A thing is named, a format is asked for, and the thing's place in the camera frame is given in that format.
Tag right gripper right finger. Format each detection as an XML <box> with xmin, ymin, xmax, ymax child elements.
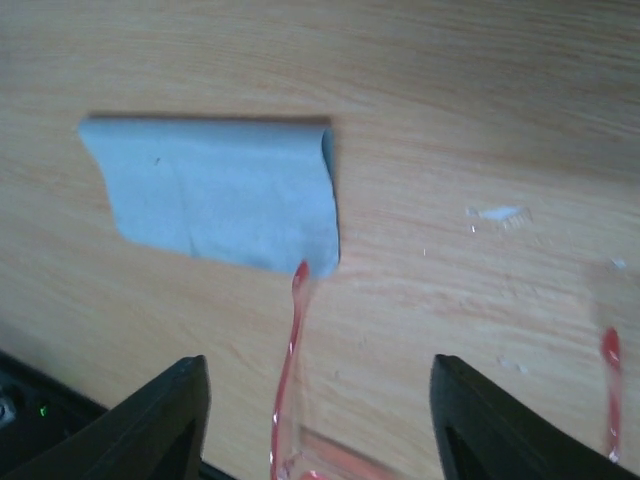
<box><xmin>430</xmin><ymin>354</ymin><xmax>638</xmax><ymax>480</ymax></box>

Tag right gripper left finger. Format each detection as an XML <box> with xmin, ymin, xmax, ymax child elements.
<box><xmin>1</xmin><ymin>355</ymin><xmax>210</xmax><ymax>479</ymax></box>

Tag blue cleaning cloth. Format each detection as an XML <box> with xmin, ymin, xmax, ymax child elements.
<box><xmin>78</xmin><ymin>116</ymin><xmax>340</xmax><ymax>277</ymax></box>

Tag red sunglasses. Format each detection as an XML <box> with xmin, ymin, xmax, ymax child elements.
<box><xmin>270</xmin><ymin>263</ymin><xmax>623</xmax><ymax>479</ymax></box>

